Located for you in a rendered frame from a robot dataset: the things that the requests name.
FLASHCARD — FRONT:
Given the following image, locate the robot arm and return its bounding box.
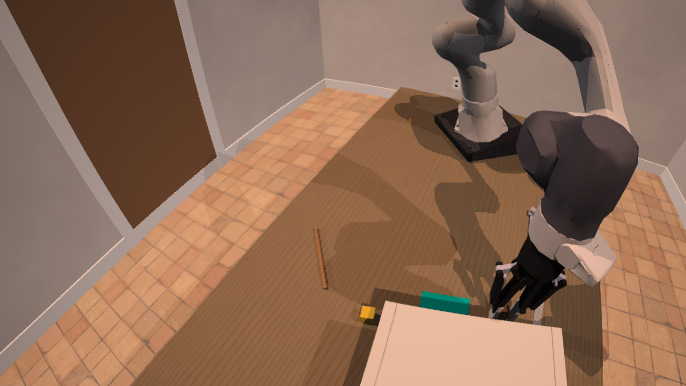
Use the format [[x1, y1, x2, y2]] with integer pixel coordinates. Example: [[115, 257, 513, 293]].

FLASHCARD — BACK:
[[432, 0, 639, 287]]

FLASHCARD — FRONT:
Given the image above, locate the teal square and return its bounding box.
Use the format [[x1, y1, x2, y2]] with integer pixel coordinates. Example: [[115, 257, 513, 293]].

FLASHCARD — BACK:
[[419, 291, 470, 315]]

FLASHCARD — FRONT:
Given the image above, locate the white flat bar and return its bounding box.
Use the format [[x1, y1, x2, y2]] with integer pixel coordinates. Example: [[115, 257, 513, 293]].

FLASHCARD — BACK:
[[532, 303, 544, 325]]

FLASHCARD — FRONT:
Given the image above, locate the small yellow cube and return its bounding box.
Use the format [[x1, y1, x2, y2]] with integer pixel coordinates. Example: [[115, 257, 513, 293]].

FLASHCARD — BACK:
[[360, 306, 375, 324]]

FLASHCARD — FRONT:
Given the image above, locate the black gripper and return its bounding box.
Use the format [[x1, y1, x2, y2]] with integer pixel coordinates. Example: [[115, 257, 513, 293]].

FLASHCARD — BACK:
[[488, 235, 567, 322]]

